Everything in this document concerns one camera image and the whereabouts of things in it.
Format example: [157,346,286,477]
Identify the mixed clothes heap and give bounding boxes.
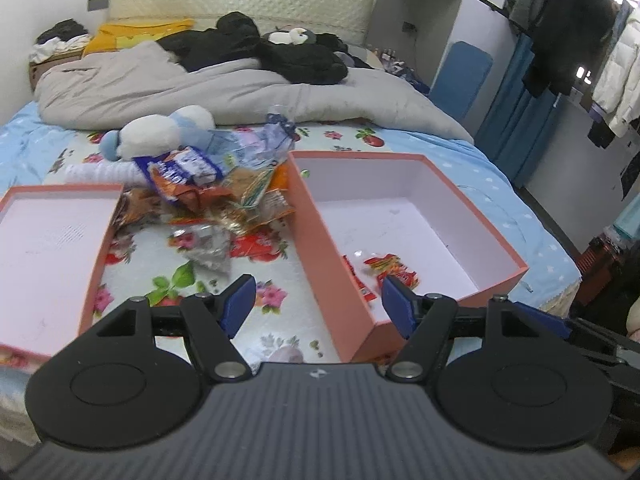
[30,19,94,64]

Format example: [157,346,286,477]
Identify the blue padded chair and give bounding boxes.
[429,41,494,124]

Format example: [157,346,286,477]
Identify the blue snack bag orange print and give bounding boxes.
[134,154,187,197]

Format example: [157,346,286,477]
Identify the clear lavender snack bag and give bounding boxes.
[210,110,302,167]

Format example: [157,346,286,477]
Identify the white and blue plush toy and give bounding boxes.
[99,105,217,162]

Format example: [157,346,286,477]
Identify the white cabinet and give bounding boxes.
[367,0,522,88]

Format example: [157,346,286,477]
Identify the deep pink cardboard box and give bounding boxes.
[287,150,529,363]

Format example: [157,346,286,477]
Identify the white hanging jacket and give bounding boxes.
[592,20,640,139]

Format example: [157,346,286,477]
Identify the green striped clear snack packet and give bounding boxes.
[232,166,282,212]

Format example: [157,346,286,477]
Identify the blue snack bag barrel print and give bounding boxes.
[175,146,226,187]

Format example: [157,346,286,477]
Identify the black clothes pile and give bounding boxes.
[160,11,349,86]

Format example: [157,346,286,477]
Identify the grey duvet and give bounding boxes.
[35,40,474,144]

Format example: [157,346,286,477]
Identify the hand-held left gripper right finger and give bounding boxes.
[382,274,551,383]

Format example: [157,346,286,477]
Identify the floral bed sheet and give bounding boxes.
[0,100,583,456]

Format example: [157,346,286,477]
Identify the yellow blanket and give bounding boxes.
[82,19,197,59]

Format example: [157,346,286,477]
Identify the brown bedside box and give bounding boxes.
[27,50,84,92]

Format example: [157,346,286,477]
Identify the shallow pink cardboard box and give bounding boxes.
[0,184,125,361]

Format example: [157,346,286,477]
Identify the white plastic bottle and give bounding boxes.
[65,160,147,187]

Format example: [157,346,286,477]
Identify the red yellow snack packet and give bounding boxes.
[364,255,422,289]

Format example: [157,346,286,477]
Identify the blue curtain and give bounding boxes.
[475,35,562,182]

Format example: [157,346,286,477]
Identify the clear packet dark contents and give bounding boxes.
[172,225,234,274]

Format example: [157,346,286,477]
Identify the brown snack packet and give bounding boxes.
[112,190,167,232]

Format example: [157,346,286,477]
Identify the thin red snack packet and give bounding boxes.
[342,255,377,302]

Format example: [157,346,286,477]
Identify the orange suitcase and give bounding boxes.
[575,235,627,307]

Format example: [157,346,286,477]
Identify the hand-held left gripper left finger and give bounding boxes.
[82,274,257,383]

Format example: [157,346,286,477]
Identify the black hanging coat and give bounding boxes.
[522,0,617,99]

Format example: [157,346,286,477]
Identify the black and white plush toy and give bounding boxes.
[262,26,319,47]

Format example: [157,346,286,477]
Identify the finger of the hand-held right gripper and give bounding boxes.
[512,301,640,367]

